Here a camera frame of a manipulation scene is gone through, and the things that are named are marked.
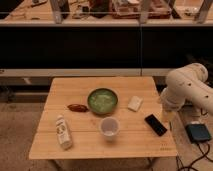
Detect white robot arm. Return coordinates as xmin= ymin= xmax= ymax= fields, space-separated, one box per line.
xmin=160 ymin=63 xmax=213 ymax=122

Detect green bowl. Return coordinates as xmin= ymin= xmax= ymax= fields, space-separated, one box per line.
xmin=87 ymin=88 xmax=118 ymax=115

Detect wooden folding table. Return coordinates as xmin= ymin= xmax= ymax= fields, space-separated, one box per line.
xmin=29 ymin=77 xmax=177 ymax=159

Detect white rectangular block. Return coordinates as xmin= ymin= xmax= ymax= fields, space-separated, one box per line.
xmin=128 ymin=96 xmax=143 ymax=112

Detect black smartphone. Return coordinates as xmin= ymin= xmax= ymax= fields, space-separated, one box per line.
xmin=145 ymin=114 xmax=167 ymax=136

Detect white plastic bottle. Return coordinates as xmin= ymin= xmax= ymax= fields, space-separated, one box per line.
xmin=56 ymin=115 xmax=72 ymax=150

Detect long background workbench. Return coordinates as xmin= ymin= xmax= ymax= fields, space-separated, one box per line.
xmin=0 ymin=0 xmax=213 ymax=78

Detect black power box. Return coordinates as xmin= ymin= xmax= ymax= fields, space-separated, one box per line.
xmin=185 ymin=124 xmax=212 ymax=143

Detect black cable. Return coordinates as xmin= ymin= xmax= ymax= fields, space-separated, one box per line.
xmin=175 ymin=141 xmax=213 ymax=171

